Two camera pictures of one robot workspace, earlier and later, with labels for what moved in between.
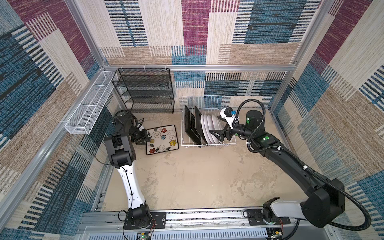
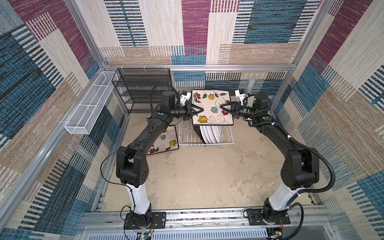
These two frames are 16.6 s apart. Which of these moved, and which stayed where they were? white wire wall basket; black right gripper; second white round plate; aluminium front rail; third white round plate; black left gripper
Moved: black right gripper; black left gripper
Stayed: aluminium front rail; white wire wall basket; second white round plate; third white round plate
